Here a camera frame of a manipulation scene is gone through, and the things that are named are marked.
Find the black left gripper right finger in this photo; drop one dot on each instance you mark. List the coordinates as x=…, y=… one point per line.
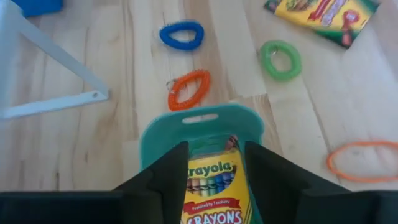
x=311, y=208

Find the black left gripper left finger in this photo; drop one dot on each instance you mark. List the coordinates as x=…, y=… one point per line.
x=93, y=208

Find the orange rubber band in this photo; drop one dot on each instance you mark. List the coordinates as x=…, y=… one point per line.
x=328, y=161

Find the teal plastic bin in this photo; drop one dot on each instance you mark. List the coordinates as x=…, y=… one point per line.
x=168, y=130

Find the green coil wristband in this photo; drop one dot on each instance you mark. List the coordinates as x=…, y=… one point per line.
x=265, y=59

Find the orange coil wristband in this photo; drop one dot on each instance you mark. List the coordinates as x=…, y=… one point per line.
x=205, y=82

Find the blue coil wristband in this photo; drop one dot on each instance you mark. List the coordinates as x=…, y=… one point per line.
x=166, y=37

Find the blue plastic basket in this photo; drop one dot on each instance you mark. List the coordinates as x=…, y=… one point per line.
x=37, y=6

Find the white perforated metal shelf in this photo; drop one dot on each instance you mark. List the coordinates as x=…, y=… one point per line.
x=4, y=62

